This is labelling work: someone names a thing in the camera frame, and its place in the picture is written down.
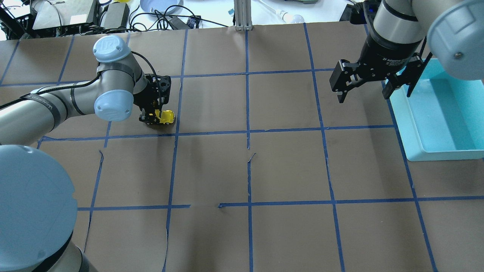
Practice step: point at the black power adapter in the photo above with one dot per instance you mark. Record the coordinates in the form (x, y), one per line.
(116, 16)

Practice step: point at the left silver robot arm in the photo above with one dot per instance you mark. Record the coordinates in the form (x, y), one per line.
(38, 204)

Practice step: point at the yellow beetle toy car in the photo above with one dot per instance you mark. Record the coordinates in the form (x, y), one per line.
(165, 117)

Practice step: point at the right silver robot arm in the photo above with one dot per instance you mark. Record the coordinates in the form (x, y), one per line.
(403, 37)

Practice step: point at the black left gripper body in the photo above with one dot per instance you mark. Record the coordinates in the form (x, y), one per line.
(148, 116)

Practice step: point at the black laptop computer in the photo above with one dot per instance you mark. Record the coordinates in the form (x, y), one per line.
(65, 14)

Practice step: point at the blue plate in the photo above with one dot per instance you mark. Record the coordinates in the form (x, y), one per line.
(160, 5)

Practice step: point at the aluminium frame post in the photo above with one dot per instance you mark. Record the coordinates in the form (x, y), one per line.
(243, 15)

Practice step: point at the white light bulb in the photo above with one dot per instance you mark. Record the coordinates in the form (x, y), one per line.
(289, 18)

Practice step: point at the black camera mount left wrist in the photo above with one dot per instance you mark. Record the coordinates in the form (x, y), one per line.
(164, 84)

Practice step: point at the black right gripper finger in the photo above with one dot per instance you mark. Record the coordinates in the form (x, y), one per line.
(388, 89)
(342, 95)

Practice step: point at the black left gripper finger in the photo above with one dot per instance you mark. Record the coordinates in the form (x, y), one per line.
(149, 116)

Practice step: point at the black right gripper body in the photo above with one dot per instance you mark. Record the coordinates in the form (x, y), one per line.
(386, 53)

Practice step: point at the light blue plastic bin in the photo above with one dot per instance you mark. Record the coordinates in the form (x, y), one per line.
(442, 119)

